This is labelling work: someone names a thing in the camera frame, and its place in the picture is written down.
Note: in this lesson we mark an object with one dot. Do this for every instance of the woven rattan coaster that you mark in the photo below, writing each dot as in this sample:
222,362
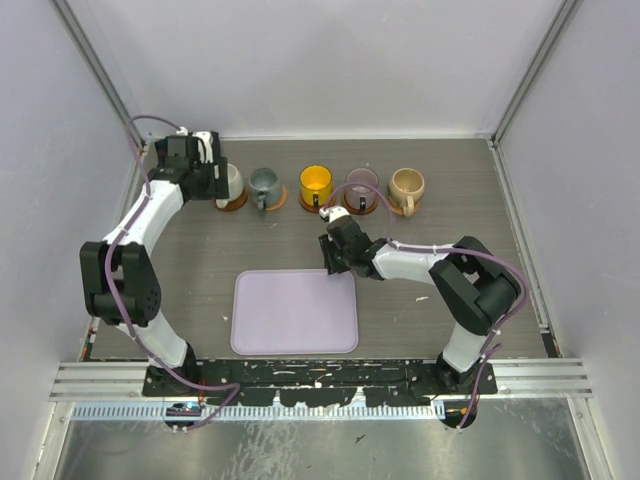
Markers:
281,201
397,210

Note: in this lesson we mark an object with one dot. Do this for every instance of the white ceramic mug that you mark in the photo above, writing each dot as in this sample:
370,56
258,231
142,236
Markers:
235,188

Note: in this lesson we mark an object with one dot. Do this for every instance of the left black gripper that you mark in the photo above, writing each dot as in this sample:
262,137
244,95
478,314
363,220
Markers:
217,187

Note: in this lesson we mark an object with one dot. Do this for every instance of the yellow glass mug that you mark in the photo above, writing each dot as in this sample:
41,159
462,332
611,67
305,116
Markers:
316,184

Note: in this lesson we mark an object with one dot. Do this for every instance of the brown wooden coaster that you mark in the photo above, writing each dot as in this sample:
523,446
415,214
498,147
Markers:
359,204
307,207
233,205

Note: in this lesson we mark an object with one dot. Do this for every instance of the left aluminium frame post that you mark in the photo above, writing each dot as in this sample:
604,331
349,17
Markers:
89,55

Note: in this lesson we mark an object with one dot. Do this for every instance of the aluminium front rail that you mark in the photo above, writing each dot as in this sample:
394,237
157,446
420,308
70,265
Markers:
515,378

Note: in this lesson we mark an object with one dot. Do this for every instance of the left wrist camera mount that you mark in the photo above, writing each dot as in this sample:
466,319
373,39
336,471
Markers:
208,143

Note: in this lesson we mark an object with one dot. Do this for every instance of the clear purple glass mug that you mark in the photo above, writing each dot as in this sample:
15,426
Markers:
362,181

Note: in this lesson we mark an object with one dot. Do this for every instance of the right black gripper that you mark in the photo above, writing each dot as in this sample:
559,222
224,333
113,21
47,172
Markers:
327,246

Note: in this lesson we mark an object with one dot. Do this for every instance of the lavender plastic tray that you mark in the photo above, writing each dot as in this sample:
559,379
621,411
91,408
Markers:
294,312

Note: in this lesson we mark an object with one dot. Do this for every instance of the beige ceramic mug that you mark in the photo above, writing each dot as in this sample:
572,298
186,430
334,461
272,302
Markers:
406,187

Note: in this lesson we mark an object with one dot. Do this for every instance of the aluminium frame post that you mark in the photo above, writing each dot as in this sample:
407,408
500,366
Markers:
89,55
559,23

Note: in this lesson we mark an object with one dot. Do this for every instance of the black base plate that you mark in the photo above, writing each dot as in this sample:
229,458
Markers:
321,383

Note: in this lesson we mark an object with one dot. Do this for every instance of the right aluminium frame post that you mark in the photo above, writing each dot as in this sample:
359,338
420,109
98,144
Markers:
559,23

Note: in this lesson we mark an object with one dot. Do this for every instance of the dark folded cloth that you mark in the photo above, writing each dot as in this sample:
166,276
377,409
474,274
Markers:
161,150

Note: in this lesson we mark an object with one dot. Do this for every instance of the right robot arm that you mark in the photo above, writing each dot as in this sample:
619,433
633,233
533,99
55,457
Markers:
479,289

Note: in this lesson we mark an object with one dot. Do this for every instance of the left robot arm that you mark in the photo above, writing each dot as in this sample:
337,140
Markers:
119,281

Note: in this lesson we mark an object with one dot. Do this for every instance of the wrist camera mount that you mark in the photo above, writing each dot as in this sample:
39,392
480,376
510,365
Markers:
330,214
208,143

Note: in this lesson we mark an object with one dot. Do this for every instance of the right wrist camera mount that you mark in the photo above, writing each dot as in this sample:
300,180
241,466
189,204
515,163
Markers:
330,214

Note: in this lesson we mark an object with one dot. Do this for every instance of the grey ceramic mug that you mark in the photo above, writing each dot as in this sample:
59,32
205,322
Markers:
265,188

